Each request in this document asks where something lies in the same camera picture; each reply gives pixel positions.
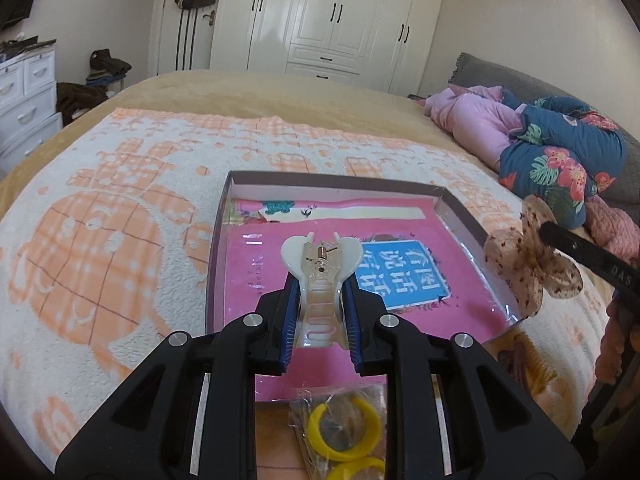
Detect beige spiral hair tie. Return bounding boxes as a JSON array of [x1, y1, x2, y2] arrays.
[[497, 334, 559, 396]]

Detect beige dotted mesh bow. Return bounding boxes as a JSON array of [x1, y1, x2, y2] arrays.
[[484, 195, 584, 318]]

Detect bagged yellow bangles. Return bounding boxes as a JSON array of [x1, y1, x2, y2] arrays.
[[290, 384, 387, 480]]

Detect cream hair claw clip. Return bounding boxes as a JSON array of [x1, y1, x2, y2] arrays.
[[281, 232, 363, 349]]

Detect white bedroom door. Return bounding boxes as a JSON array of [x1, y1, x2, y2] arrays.
[[148, 0, 217, 77]]

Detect right hand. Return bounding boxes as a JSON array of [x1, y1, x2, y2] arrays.
[[596, 300, 627, 385]]

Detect grey headboard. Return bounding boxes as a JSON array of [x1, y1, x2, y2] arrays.
[[448, 52, 640, 223]]

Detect blue floral quilt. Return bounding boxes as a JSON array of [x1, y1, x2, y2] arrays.
[[499, 90, 627, 230]]

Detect grey cardboard tray box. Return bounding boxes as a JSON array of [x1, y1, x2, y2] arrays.
[[206, 170, 522, 402]]

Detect pink quilt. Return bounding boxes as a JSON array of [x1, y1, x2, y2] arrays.
[[422, 84, 523, 172]]

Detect orange white plush blanket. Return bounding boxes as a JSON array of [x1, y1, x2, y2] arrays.
[[1, 108, 521, 468]]

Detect tan bedspread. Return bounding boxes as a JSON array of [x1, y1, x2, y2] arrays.
[[1, 70, 485, 214]]

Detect dark clothes pile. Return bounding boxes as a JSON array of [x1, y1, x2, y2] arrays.
[[56, 49, 132, 122]]

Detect white built-in wardrobe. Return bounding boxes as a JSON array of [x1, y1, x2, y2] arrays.
[[209, 0, 442, 96]]

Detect white drawer chest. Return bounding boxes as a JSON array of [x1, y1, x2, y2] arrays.
[[0, 40, 63, 178]]

